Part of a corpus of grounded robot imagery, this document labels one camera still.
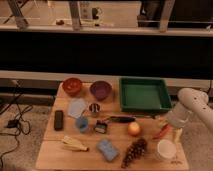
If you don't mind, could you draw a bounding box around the red chili pepper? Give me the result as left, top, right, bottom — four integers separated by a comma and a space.
153, 124, 171, 139

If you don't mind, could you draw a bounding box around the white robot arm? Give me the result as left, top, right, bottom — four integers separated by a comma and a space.
166, 88, 213, 143

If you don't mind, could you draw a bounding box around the purple bowl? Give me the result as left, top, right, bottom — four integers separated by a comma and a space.
90, 81, 112, 101

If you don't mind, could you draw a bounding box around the red bowl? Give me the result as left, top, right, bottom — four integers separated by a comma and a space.
62, 78, 82, 96

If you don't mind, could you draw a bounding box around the white round container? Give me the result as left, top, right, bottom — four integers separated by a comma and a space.
156, 139, 177, 161

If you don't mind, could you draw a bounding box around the brown pine cone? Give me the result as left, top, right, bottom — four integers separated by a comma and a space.
121, 138, 147, 168

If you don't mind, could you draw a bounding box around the orange round fruit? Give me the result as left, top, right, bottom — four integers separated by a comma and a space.
127, 122, 141, 136

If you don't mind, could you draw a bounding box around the green plastic tray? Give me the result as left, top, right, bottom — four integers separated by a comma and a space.
119, 78, 172, 113

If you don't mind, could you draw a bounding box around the blue sponge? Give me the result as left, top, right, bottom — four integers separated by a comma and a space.
96, 139, 119, 162

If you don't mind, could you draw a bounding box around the small metal cup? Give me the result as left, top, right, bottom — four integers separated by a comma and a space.
89, 103, 100, 117

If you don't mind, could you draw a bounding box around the blue cup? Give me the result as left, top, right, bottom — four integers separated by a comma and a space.
75, 116, 89, 133

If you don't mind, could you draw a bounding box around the light blue plate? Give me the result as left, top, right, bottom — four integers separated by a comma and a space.
68, 98, 87, 119

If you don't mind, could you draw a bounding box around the black rectangular remote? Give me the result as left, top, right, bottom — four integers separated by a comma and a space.
54, 110, 64, 131

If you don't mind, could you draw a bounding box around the black handled tool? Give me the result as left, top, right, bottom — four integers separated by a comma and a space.
101, 116, 141, 123

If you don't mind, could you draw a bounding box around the black cables and adapter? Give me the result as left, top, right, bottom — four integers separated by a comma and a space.
0, 81, 34, 171

